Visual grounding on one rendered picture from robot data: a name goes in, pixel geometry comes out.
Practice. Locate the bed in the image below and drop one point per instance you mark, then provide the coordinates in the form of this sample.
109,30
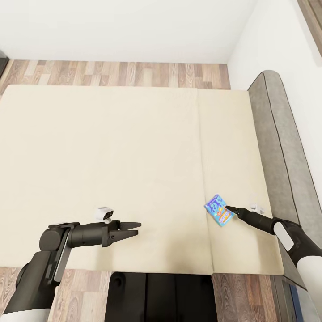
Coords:
155,155

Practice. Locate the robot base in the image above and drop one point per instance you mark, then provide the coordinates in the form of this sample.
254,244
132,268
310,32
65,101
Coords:
160,297

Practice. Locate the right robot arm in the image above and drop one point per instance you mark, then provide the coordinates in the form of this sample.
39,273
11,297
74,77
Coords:
304,253

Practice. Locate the fixed window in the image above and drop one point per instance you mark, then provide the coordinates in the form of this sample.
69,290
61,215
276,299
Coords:
312,12

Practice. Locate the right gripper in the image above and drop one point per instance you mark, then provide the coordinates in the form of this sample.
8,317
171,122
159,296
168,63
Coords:
249,217

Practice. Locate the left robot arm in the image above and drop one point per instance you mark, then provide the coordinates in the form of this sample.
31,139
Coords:
36,282

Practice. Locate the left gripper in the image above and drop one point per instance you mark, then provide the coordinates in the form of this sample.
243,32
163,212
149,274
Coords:
100,233

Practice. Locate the board game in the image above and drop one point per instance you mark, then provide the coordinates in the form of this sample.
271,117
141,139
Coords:
217,208

